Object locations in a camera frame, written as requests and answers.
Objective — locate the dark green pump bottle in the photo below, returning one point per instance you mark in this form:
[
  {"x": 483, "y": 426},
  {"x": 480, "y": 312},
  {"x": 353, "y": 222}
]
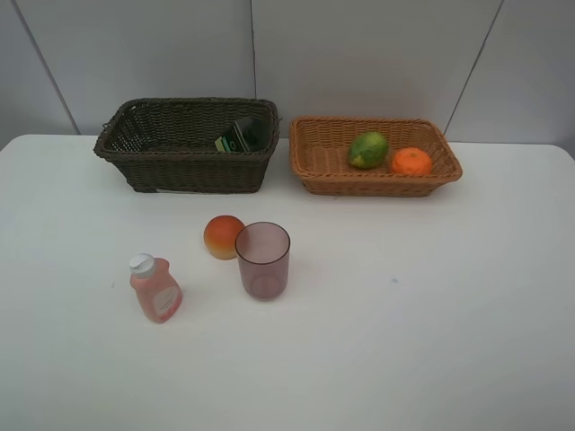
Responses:
[{"x": 245, "y": 135}]

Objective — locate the orange mandarin fruit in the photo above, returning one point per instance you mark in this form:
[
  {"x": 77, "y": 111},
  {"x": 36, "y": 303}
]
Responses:
[{"x": 411, "y": 161}]

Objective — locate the light orange wicker basket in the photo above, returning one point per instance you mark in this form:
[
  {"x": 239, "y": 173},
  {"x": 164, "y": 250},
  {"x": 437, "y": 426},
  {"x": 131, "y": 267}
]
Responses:
[{"x": 319, "y": 156}]

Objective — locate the red-orange round bun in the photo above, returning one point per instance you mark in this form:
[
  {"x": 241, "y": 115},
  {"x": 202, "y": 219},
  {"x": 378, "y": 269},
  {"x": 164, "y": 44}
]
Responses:
[{"x": 220, "y": 234}]

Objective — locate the green lime fruit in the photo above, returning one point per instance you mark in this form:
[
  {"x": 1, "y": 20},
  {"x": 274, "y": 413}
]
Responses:
[{"x": 368, "y": 150}]

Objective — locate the dark brown wicker basket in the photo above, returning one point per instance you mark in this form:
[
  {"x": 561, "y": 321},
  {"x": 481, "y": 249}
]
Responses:
[{"x": 170, "y": 144}]

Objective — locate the pink bottle white cap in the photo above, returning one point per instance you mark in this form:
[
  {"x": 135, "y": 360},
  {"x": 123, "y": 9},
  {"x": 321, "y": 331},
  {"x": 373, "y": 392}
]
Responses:
[{"x": 158, "y": 293}]

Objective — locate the translucent pink plastic cup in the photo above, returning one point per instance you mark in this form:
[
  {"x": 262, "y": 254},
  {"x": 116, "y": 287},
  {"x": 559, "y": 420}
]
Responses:
[{"x": 263, "y": 251}]

